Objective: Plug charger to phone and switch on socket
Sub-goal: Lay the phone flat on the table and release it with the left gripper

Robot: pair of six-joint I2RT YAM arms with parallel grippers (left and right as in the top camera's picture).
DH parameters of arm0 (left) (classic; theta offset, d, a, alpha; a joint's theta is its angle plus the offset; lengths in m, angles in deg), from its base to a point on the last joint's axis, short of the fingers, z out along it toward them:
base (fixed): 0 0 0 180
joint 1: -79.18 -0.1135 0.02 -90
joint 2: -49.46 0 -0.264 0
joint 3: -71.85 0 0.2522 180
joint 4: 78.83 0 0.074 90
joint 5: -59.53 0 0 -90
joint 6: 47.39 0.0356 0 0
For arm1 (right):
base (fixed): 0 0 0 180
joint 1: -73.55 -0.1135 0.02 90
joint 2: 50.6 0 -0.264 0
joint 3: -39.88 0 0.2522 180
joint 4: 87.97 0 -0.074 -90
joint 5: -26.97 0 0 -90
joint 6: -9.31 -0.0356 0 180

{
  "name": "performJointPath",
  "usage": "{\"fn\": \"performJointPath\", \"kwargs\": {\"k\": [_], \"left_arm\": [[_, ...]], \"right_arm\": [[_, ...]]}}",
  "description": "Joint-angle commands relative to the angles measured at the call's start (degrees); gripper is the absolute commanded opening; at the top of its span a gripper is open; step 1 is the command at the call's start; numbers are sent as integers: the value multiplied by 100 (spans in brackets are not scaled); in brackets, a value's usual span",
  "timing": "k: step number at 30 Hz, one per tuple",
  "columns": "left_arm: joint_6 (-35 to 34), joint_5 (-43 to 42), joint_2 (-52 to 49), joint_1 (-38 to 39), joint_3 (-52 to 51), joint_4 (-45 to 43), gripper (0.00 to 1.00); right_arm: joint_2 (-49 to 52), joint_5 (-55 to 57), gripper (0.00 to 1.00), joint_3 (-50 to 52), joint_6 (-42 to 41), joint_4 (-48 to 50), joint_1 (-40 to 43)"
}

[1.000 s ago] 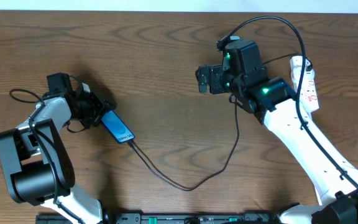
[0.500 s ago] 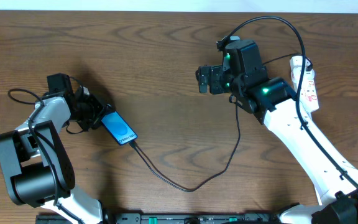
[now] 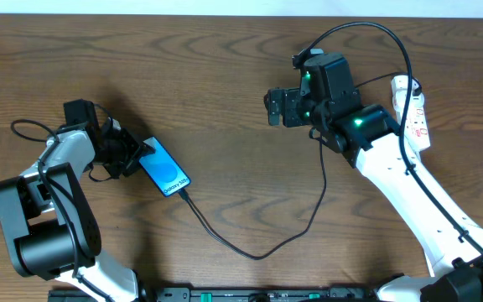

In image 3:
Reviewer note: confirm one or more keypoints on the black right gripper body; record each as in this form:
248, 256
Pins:
282, 107

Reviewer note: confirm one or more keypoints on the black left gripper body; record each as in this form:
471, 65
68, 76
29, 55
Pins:
130, 152

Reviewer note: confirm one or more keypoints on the blue Galaxy smartphone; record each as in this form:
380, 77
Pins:
162, 168

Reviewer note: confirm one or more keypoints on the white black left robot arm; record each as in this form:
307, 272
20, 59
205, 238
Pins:
48, 225

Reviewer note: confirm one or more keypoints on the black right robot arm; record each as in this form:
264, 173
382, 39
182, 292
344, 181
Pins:
367, 136

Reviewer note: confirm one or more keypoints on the white USB charger adapter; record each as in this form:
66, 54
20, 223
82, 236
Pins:
399, 99

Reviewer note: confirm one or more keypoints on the white power strip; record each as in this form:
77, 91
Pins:
416, 129

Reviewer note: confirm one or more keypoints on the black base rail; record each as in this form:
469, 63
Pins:
263, 295

